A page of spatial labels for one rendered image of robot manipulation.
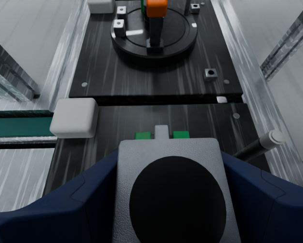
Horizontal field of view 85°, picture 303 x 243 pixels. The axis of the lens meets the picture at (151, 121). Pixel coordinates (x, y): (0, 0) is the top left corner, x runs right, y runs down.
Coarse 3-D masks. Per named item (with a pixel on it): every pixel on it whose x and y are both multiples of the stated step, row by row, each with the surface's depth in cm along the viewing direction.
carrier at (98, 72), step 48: (96, 0) 30; (144, 0) 23; (192, 0) 33; (96, 48) 27; (144, 48) 24; (192, 48) 26; (96, 96) 22; (144, 96) 23; (192, 96) 23; (240, 96) 23
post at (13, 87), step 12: (0, 48) 18; (0, 60) 19; (12, 60) 20; (0, 72) 18; (12, 72) 21; (24, 72) 22; (0, 84) 20; (12, 84) 20; (24, 84) 22; (36, 84) 24; (12, 96) 22; (24, 96) 22
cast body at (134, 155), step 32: (160, 128) 12; (128, 160) 7; (160, 160) 6; (192, 160) 6; (128, 192) 6; (160, 192) 5; (192, 192) 5; (224, 192) 6; (128, 224) 6; (160, 224) 5; (192, 224) 5; (224, 224) 5
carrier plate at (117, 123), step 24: (120, 120) 21; (144, 120) 20; (168, 120) 20; (192, 120) 20; (216, 120) 20; (240, 120) 20; (72, 144) 19; (96, 144) 19; (240, 144) 19; (72, 168) 18; (264, 168) 18; (48, 192) 17
